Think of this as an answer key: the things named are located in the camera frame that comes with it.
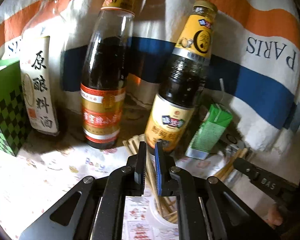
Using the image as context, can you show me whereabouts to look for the wooden chopstick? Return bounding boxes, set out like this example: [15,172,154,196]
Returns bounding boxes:
[146,152,163,216]

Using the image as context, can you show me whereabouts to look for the right hand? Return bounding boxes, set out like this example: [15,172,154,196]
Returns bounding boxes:
[266,204,283,228]

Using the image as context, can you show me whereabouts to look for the wooden chopsticks bundle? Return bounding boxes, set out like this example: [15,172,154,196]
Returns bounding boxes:
[122,134,249,224]

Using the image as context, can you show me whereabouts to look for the oyster sauce bottle yellow label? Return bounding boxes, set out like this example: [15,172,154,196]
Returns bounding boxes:
[145,0,218,154]

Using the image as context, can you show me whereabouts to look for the white round cup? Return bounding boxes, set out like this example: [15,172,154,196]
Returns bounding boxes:
[146,197,178,229]

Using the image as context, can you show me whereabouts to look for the green drink carton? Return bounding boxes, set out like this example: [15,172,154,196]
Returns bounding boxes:
[185,103,233,160]

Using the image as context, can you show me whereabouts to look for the dark vinegar bottle red cap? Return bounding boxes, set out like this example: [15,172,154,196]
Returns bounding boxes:
[80,0,136,150]

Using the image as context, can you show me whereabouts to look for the printed christmas table cloth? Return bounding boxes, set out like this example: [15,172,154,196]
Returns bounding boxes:
[0,129,266,240]

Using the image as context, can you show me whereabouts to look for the striped paris cloth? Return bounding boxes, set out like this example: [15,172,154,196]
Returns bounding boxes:
[0,0,300,153]

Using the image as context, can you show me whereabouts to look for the green checkered box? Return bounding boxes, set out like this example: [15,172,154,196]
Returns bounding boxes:
[0,59,31,156]

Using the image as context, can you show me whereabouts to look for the clear cooking wine bottle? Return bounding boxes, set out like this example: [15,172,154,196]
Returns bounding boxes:
[20,0,64,136]

